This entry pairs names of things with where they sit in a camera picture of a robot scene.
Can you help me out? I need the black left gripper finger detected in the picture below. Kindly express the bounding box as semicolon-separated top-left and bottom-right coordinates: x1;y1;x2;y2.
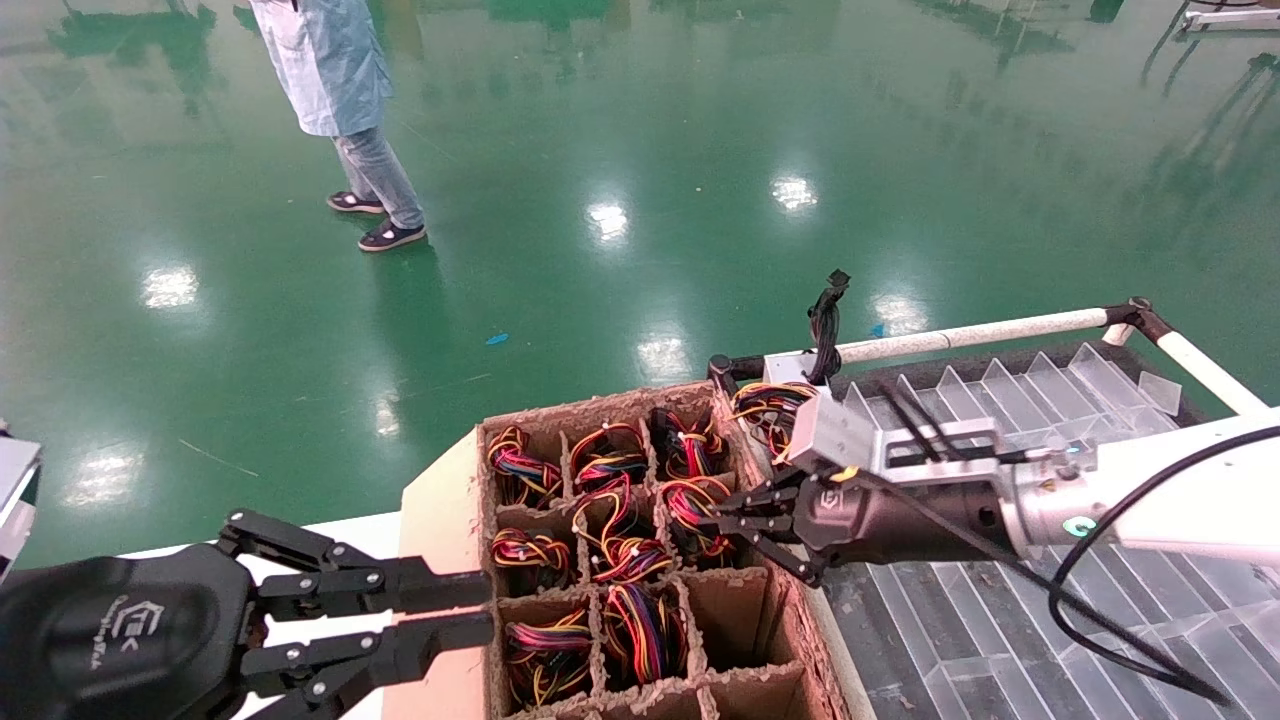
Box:
243;610;497;720
218;508;494;624

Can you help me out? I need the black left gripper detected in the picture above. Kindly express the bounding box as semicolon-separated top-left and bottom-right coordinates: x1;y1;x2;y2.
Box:
0;545;263;720

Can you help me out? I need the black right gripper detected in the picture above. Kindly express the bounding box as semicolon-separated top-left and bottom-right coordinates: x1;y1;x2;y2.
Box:
713;476;1023;587

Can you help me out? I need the power supply with coloured wires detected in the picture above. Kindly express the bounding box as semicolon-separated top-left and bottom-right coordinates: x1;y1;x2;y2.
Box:
572;478;676;586
603;582;691;686
488;425;566;506
490;527;573;591
660;475;746;567
732;352;833;471
650;408;729;483
505;608;596;709
570;422;651;489

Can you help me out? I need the beige flat board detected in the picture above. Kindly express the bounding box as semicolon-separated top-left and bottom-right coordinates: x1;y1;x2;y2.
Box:
382;425;501;720

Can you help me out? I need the brown cardboard divider box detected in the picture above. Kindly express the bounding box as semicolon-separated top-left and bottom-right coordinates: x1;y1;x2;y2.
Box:
478;380;853;720

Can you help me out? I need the black pipe corner joint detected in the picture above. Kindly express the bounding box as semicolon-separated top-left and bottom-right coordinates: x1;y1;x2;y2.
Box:
1100;296;1173;348
707;353;766;401

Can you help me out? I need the clear acrylic divider tray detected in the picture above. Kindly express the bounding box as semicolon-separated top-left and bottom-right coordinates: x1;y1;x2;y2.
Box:
838;343;1280;720

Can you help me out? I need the long white cart pipe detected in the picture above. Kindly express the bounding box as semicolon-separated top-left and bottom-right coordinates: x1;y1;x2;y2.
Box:
762;305;1113;373

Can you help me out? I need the short white cart pipe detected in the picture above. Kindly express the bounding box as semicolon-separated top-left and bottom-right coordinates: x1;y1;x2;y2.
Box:
1150;325;1273;417

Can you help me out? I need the person in blue coat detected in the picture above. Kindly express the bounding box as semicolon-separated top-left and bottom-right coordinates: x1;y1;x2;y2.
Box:
248;0;429;253

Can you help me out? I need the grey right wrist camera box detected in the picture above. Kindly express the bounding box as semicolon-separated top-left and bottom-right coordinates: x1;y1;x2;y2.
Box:
798;388;1001;486

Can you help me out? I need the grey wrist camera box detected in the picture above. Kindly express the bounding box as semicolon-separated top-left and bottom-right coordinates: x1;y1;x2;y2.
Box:
0;420;43;581
798;388;1001;486

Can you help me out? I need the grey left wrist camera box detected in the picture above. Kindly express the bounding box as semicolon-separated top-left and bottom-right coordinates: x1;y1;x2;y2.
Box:
0;420;43;581

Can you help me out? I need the black hanging cable bundle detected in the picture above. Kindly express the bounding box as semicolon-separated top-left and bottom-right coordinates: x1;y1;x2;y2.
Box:
806;268;851;387

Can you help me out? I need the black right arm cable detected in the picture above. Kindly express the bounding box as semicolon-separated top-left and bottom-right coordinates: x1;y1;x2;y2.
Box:
878;382;1280;707

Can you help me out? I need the white metal frame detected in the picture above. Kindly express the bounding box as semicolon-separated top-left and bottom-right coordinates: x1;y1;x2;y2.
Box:
1180;0;1280;34

